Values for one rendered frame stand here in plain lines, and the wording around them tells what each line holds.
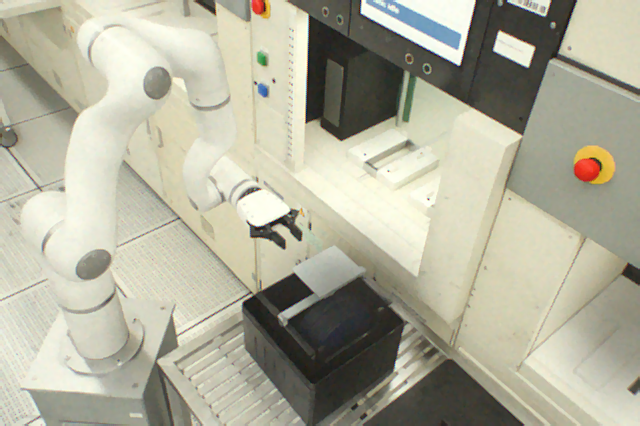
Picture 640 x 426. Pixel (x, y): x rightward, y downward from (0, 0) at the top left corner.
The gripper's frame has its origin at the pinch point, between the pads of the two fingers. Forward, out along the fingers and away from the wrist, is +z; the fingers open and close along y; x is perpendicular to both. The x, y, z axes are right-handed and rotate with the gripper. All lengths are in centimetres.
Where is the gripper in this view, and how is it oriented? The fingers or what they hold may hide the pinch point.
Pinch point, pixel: (288, 236)
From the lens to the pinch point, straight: 137.3
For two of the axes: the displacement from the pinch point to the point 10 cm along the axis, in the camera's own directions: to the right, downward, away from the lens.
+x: 0.5, -7.3, -6.8
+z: 6.2, 5.6, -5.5
